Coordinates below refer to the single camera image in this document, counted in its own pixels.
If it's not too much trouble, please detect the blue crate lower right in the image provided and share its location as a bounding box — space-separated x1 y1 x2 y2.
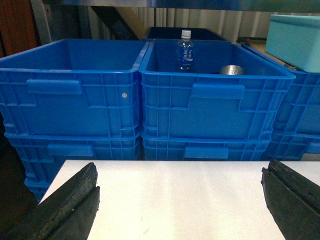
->
260 132 320 161

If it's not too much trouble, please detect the clear water bottle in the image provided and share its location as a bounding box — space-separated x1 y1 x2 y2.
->
175 29 194 73

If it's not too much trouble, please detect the metal bowl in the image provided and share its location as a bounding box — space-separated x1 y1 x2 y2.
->
219 64 246 76

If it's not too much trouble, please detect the blue crate top left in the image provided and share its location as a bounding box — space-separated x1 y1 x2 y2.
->
0 39 149 138

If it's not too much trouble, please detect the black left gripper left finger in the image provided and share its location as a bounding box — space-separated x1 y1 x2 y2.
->
0 162 100 240

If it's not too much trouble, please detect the blue crate lower left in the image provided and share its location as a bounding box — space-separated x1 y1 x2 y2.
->
4 132 141 201

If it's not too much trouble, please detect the teal foam box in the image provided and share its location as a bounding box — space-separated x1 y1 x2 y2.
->
265 14 320 73

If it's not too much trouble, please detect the blue crate right stack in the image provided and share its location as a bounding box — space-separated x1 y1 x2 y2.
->
241 43 320 135

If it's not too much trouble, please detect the blue crate lower middle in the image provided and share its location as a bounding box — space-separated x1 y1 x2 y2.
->
142 135 271 161

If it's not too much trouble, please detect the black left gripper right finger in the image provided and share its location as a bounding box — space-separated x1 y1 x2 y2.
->
261 159 320 240

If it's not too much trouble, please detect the blue crate with bottle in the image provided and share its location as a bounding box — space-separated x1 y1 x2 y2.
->
139 39 295 140

